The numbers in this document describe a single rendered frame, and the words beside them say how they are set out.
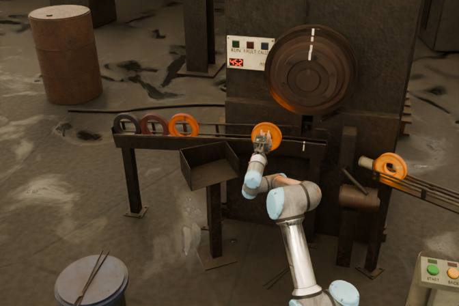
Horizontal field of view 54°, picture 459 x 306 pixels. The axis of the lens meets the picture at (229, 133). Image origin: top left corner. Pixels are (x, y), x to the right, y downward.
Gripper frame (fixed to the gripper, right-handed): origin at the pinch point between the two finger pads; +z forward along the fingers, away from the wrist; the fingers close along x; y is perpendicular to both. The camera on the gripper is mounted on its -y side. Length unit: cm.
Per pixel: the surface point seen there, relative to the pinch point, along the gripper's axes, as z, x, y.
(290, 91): 14.8, -10.4, 16.5
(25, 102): 129, 284, -116
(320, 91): 16.1, -24.8, 17.2
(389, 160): 1, -61, -11
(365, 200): -7, -52, -35
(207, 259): -34, 33, -76
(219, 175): -14.2, 23.8, -20.4
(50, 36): 151, 237, -49
